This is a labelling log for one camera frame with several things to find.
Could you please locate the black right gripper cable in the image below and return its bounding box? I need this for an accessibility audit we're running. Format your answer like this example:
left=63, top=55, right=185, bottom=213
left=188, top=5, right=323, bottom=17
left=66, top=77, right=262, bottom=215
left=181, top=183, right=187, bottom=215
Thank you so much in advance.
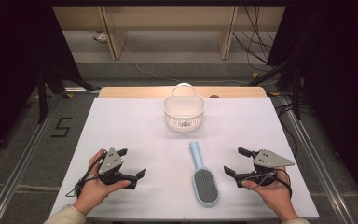
left=278, top=168, right=294, bottom=199

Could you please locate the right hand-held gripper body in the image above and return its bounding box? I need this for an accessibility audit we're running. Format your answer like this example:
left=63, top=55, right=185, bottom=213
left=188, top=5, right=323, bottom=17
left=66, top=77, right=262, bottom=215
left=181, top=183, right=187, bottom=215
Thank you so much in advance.
left=234, top=148, right=296, bottom=189

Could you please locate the person's left hand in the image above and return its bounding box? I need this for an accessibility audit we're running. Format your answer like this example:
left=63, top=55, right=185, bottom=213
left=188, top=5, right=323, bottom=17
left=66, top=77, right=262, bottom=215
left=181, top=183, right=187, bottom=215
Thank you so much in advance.
left=73, top=148, right=131, bottom=216

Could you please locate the black curtain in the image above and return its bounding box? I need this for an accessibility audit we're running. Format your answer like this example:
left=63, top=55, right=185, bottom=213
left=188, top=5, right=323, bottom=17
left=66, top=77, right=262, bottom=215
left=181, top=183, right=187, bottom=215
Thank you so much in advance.
left=266, top=0, right=358, bottom=203
left=0, top=0, right=86, bottom=162

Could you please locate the aluminium floor rail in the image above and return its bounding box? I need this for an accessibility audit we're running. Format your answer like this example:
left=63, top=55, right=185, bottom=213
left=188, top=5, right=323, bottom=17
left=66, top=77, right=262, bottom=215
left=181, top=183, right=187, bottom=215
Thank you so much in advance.
left=0, top=92, right=63, bottom=224
left=278, top=95, right=357, bottom=224

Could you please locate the black metal stand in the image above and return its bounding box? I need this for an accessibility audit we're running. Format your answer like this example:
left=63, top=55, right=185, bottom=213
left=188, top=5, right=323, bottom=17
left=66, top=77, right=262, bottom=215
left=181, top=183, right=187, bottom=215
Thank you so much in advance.
left=35, top=66, right=101, bottom=125
left=247, top=60, right=304, bottom=121

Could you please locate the wooden table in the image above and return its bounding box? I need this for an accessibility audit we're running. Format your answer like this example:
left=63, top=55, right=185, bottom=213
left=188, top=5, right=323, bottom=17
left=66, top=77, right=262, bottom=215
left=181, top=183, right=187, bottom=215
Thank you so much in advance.
left=98, top=86, right=269, bottom=99

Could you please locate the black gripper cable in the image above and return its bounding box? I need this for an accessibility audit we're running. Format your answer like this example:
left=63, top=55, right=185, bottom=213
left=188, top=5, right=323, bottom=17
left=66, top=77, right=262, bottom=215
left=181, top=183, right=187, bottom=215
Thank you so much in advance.
left=278, top=168, right=294, bottom=199
left=65, top=151, right=108, bottom=199

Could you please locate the wooden desk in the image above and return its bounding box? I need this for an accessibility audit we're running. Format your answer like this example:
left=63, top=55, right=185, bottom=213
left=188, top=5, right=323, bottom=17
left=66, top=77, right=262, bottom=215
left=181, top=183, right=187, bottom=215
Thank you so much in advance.
left=51, top=5, right=287, bottom=61

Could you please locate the white round floor socket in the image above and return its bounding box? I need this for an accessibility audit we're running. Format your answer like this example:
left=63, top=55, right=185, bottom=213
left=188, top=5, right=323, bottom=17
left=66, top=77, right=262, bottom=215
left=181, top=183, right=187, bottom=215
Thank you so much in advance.
left=88, top=31, right=109, bottom=47

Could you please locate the light blue hairbrush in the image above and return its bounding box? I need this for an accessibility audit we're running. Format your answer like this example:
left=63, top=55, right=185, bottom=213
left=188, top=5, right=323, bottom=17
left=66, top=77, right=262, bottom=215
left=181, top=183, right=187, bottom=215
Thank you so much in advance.
left=188, top=140, right=220, bottom=209

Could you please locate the white plastic basket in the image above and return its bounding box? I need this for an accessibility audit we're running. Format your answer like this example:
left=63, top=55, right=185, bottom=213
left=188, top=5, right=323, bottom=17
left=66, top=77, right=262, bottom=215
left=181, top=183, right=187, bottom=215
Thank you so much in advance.
left=162, top=82, right=206, bottom=134

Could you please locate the person's right hand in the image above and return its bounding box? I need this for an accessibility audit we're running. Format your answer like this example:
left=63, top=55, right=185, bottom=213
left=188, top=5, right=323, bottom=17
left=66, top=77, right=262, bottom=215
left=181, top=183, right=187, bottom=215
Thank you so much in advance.
left=241, top=166, right=299, bottom=222

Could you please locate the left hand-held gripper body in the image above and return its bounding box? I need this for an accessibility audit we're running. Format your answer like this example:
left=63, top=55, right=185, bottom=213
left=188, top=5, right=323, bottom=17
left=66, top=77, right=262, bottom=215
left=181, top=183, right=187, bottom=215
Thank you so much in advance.
left=97, top=147, right=137, bottom=190

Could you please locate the bundle of black cables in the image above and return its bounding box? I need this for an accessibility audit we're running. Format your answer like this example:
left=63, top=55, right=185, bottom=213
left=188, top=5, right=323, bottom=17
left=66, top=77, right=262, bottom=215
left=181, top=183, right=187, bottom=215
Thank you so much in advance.
left=232, top=5, right=278, bottom=73

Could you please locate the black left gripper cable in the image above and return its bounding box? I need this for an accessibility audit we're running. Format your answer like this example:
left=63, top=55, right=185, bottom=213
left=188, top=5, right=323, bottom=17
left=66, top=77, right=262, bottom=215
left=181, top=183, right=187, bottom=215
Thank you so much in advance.
left=65, top=151, right=108, bottom=199

